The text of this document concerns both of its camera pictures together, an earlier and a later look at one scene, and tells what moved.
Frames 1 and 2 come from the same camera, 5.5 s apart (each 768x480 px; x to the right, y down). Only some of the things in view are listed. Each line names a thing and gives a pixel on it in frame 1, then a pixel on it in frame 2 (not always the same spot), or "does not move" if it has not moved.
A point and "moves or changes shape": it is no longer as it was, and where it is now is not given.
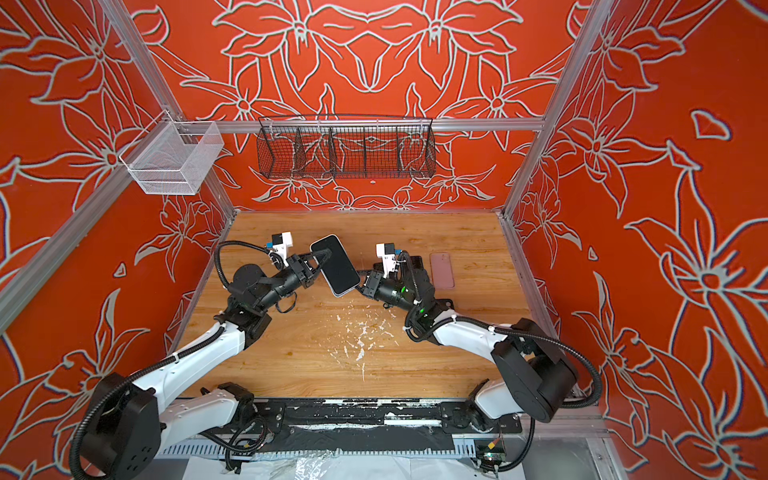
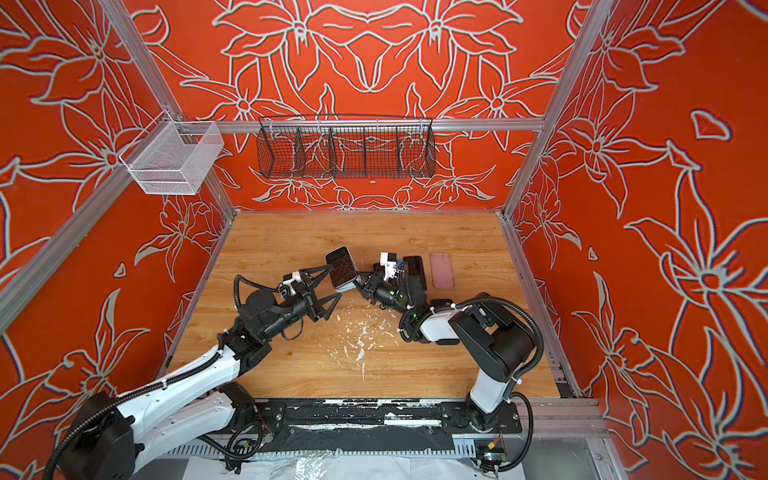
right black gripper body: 389,291 does not move
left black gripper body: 293,278 -> 298,307
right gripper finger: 367,290 does not move
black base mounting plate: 309,427 does not move
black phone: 337,268 moves or changes shape
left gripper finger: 317,257 -> 311,281
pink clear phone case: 442,270 does not move
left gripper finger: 314,273 -> 321,311
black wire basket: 346,147 does not move
